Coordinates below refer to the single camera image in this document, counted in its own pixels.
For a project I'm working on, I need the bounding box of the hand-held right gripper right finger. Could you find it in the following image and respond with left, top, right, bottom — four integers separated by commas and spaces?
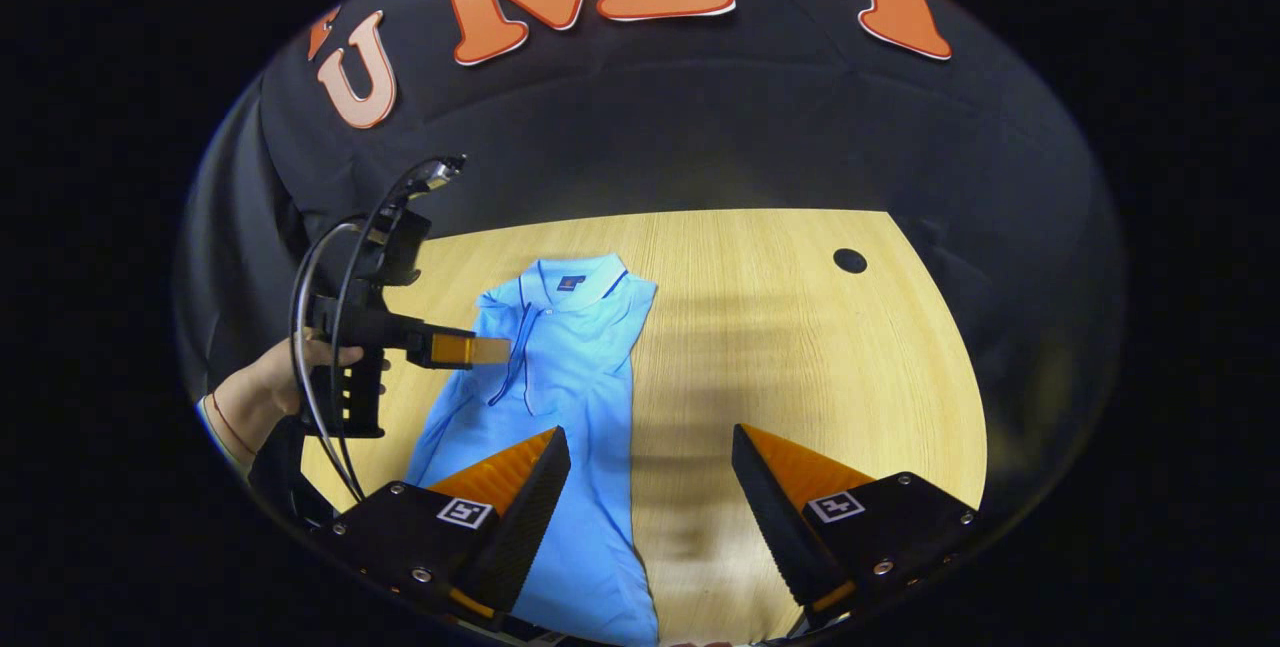
732, 423, 981, 618

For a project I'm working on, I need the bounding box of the light blue T-shirt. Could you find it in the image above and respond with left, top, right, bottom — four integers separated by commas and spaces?
405, 254, 661, 647

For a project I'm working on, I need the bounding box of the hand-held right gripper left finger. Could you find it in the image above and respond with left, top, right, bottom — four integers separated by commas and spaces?
318, 426, 572, 628

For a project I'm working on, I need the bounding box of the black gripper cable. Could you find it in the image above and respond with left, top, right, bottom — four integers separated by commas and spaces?
330, 155, 469, 506

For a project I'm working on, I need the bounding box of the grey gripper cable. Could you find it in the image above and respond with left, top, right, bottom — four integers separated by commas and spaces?
290, 220, 363, 493

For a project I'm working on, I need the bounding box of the black backdrop cloth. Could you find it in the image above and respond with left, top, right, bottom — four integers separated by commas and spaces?
175, 0, 1126, 528

